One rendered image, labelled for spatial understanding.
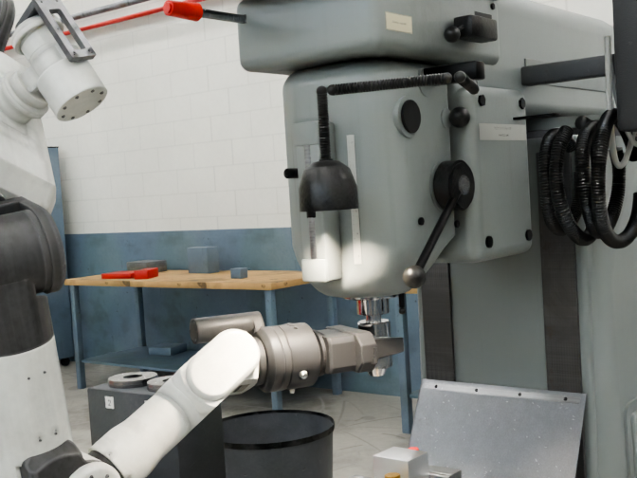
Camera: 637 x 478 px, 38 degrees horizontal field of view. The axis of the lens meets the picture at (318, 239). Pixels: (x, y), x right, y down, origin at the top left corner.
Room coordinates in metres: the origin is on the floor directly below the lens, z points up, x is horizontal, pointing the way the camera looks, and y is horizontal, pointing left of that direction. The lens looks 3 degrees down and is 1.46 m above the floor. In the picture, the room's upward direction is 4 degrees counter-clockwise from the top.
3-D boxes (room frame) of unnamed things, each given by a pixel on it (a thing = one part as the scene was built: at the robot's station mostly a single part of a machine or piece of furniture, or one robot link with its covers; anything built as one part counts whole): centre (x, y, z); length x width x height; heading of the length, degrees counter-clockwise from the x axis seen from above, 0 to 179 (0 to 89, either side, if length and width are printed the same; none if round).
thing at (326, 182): (1.13, -0.02, 1.47); 0.07 x 0.07 x 0.06
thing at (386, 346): (1.29, -0.08, 1.23); 0.06 x 0.02 x 0.03; 117
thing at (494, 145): (1.47, -0.19, 1.47); 0.24 x 0.19 x 0.26; 51
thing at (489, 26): (1.28, -0.22, 1.66); 0.12 x 0.04 x 0.04; 141
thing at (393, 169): (1.32, -0.08, 1.47); 0.21 x 0.19 x 0.32; 51
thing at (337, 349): (1.27, 0.01, 1.23); 0.13 x 0.12 x 0.10; 27
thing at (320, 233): (1.23, 0.00, 1.44); 0.04 x 0.04 x 0.21; 51
